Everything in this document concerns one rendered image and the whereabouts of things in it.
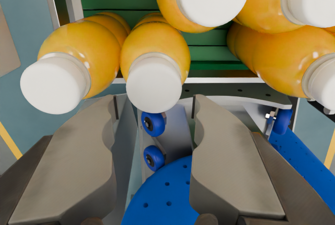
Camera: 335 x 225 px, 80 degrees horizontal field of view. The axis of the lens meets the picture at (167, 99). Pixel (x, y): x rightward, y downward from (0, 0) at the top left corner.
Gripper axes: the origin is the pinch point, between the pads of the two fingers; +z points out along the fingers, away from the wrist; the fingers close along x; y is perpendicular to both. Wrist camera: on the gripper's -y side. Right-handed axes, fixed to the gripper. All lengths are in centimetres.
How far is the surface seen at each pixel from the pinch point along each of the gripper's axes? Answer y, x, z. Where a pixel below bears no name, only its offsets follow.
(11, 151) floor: 104, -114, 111
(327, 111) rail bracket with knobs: 9.1, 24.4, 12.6
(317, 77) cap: -0.4, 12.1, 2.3
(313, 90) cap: 0.6, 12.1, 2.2
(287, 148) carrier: 51, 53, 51
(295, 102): 54, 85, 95
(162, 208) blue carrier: 18.8, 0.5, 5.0
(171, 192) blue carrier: 18.8, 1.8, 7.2
